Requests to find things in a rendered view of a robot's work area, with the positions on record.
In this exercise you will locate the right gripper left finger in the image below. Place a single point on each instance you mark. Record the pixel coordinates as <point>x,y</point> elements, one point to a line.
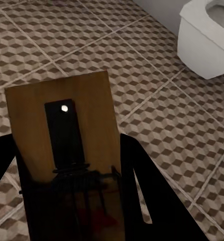
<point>7,153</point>

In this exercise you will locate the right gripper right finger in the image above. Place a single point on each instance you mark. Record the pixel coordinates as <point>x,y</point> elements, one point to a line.
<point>171,220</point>

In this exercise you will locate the toilet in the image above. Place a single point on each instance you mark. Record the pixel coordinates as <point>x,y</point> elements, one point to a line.
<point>201,37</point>

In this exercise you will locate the mousetrap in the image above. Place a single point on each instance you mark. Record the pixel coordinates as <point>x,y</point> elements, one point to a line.
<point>68,154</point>

